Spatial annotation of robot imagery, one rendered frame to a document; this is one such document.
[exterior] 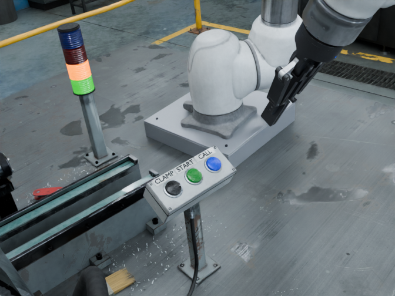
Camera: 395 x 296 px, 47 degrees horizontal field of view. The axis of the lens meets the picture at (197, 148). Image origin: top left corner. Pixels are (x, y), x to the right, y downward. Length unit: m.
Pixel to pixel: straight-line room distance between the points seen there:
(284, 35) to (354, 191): 0.46
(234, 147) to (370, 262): 0.48
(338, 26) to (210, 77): 0.65
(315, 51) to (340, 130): 0.79
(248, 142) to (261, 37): 0.30
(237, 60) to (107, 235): 0.58
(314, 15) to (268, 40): 0.62
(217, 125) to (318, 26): 0.71
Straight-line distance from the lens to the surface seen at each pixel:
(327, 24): 0.68
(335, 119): 1.55
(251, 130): 1.36
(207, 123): 1.35
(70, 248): 1.05
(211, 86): 1.28
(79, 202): 1.13
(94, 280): 0.42
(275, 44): 1.30
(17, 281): 0.71
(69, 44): 1.26
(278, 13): 1.29
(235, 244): 1.08
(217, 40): 1.27
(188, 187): 0.84
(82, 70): 1.29
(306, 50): 0.72
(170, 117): 1.46
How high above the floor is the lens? 1.58
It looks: 34 degrees down
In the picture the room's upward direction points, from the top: 6 degrees counter-clockwise
